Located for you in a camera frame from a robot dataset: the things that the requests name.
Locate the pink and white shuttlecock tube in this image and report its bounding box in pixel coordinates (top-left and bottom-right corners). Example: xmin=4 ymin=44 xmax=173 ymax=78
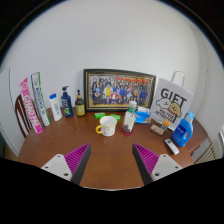
xmin=19 ymin=77 xmax=44 ymax=135

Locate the small green packet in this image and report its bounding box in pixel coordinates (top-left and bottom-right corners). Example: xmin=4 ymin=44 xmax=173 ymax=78
xmin=94 ymin=112 xmax=107 ymax=120
xmin=109 ymin=113 xmax=122 ymax=122

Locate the white blue-capped lotion bottle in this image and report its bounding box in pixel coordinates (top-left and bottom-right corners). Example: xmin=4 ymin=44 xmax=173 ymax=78
xmin=48 ymin=93 xmax=64 ymax=122

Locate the blue detergent bottle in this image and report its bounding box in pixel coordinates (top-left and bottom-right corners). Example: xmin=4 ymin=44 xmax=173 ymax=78
xmin=171 ymin=111 xmax=196 ymax=148

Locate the gold-framed group photo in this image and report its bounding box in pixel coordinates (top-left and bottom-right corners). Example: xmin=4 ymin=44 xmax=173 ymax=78
xmin=83 ymin=68 xmax=157 ymax=113

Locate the amber yellow-labelled pump bottle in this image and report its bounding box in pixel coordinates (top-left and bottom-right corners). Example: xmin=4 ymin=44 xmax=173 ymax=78
xmin=74 ymin=88 xmax=86 ymax=117

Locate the white remote control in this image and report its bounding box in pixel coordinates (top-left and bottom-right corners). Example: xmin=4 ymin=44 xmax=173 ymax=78
xmin=164 ymin=138 xmax=180 ymax=156

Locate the dark wooden chair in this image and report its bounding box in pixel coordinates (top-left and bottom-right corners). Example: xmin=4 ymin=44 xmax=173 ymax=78
xmin=14 ymin=93 xmax=33 ymax=139

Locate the white yellow-rimmed enamel mug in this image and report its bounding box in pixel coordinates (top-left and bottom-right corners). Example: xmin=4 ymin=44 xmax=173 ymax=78
xmin=95 ymin=115 xmax=118 ymax=137

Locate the white printed gift bag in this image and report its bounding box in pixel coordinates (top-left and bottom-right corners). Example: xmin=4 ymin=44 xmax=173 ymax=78
xmin=149 ymin=70 xmax=195 ymax=132

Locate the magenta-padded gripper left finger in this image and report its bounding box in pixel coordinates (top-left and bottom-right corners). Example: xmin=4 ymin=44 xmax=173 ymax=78
xmin=40 ymin=143 xmax=92 ymax=185

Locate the white radiator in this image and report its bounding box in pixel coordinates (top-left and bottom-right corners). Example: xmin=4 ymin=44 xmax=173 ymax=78
xmin=194 ymin=139 xmax=223 ymax=165

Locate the flat round red coaster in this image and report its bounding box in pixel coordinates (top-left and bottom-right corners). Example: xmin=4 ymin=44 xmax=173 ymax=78
xmin=120 ymin=128 xmax=135 ymax=136

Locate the dark blue pump bottle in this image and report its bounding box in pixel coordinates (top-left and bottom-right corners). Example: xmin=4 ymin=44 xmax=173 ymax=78
xmin=60 ymin=85 xmax=74 ymax=118

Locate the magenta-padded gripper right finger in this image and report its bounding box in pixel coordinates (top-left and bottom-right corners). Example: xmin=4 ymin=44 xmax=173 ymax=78
xmin=131 ymin=143 xmax=184 ymax=186

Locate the clear green-labelled drink bottle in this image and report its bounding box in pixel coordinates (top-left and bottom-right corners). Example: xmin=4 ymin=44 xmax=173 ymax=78
xmin=122 ymin=100 xmax=138 ymax=134

